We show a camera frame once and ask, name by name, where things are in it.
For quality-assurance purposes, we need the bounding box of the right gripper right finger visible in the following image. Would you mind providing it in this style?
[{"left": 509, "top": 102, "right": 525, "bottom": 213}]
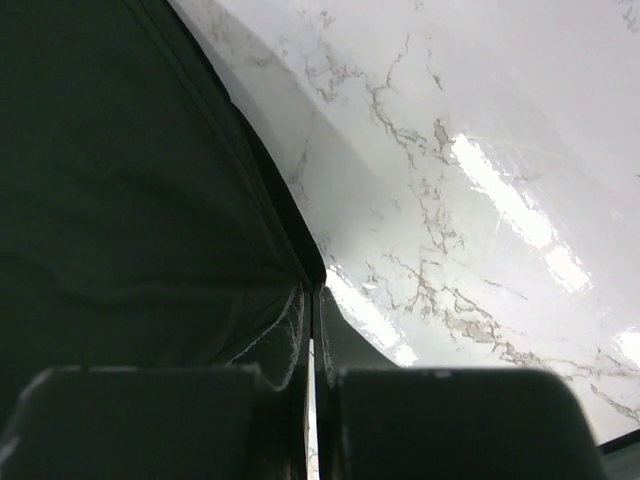
[{"left": 312, "top": 287, "right": 605, "bottom": 479}]

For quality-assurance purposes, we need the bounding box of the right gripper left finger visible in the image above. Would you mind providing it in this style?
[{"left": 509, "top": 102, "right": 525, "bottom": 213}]
[{"left": 1, "top": 288, "right": 311, "bottom": 479}]

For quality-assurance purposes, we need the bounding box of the black t shirt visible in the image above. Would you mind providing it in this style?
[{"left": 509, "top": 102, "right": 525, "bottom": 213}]
[{"left": 1, "top": 1, "right": 325, "bottom": 417}]

